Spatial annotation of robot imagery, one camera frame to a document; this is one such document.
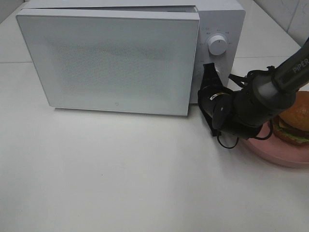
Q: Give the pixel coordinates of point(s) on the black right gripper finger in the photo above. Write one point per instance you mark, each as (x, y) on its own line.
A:
(210, 76)

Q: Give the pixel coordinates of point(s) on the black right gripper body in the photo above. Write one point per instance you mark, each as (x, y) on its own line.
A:
(216, 105)

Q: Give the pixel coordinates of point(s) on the burger with lettuce and cheese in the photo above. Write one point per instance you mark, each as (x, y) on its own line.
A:
(292, 125)

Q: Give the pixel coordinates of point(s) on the pink round plate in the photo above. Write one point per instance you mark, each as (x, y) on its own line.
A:
(286, 146)

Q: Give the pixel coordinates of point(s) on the white microwave door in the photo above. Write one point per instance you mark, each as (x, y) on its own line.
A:
(108, 60)

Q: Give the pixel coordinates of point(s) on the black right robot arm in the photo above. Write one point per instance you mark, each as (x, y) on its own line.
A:
(264, 94)

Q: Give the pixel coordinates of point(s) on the upper white microwave knob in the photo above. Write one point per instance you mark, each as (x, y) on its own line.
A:
(217, 45)

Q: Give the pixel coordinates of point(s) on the white microwave oven body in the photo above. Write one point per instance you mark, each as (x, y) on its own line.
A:
(216, 17)

